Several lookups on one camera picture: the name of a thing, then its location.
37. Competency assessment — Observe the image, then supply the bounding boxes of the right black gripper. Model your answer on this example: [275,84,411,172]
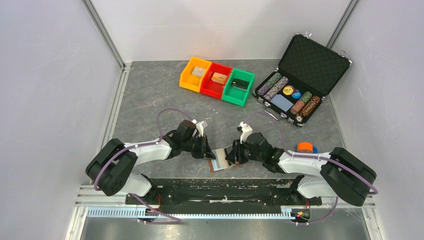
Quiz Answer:
[225,137,264,165]

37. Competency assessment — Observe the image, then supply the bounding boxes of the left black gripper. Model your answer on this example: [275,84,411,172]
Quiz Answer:
[182,133,216,160]

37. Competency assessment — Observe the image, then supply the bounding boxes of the brown leather card holder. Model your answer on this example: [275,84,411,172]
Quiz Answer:
[208,146,241,173]

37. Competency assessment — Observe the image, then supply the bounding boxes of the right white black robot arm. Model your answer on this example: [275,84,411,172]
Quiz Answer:
[224,132,378,207]

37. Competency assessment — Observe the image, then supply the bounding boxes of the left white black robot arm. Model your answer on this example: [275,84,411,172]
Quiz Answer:
[85,120,215,204]

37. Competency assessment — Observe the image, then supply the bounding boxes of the blue playing card deck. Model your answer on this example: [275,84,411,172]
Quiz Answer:
[270,94,294,112]

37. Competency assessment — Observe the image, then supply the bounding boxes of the card stack in red bin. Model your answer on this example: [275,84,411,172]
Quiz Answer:
[211,72,228,84]

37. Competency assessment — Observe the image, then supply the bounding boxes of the card stack in yellow bin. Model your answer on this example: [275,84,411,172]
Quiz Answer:
[191,66,206,78]

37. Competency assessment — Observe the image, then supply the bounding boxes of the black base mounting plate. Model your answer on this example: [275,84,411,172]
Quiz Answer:
[141,178,322,215]

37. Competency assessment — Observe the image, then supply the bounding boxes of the green plastic bin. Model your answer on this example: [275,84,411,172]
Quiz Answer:
[221,68,255,107]

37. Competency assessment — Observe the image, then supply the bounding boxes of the red plastic bin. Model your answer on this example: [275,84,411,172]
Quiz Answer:
[200,62,233,99]

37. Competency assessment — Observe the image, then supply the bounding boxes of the orange blue tape roll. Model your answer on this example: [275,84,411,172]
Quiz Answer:
[295,142,318,154]

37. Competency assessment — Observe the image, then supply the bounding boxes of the yellow plastic bin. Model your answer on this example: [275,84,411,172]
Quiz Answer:
[179,56,212,93]

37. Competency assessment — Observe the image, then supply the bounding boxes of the yellow dealer button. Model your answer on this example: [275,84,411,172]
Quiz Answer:
[282,85,295,96]

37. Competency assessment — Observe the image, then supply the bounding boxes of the black poker chip case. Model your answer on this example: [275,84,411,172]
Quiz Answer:
[252,33,352,128]

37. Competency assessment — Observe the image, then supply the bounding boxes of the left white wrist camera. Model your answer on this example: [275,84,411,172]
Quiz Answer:
[191,119,208,137]

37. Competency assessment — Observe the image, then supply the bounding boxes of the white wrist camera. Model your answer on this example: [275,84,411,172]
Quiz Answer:
[191,119,208,137]
[236,121,253,143]

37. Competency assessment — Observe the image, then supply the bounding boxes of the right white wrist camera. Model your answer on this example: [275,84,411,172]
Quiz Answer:
[236,121,253,143]

